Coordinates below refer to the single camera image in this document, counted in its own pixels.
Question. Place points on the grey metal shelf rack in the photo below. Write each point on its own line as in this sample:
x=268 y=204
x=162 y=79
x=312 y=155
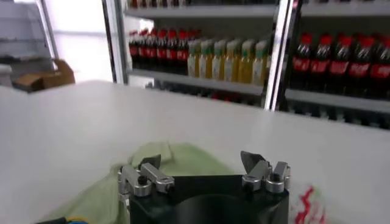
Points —
x=335 y=100
x=195 y=80

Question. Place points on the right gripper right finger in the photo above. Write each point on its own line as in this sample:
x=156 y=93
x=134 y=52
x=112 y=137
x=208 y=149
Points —
x=259 y=175

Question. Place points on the yellow juice bottle white cap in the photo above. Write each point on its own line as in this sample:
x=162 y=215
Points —
x=246 y=68
x=204 y=65
x=192 y=64
x=231 y=68
x=259 y=70
x=217 y=67

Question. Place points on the cola bottle red cap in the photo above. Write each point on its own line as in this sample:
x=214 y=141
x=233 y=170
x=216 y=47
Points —
x=320 y=67
x=151 y=53
x=161 y=54
x=142 y=52
x=339 y=68
x=360 y=70
x=182 y=55
x=381 y=71
x=301 y=65
x=171 y=54
x=133 y=51

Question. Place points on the brown cardboard box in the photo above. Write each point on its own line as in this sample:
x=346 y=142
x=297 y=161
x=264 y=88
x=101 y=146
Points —
x=45 y=79

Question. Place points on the white upright post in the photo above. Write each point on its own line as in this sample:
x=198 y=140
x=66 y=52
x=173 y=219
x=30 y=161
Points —
x=274 y=76

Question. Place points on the light green t-shirt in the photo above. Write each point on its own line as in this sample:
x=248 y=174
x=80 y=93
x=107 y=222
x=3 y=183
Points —
x=189 y=161

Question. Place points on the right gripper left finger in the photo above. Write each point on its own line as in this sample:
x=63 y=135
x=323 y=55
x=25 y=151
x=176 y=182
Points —
x=152 y=176

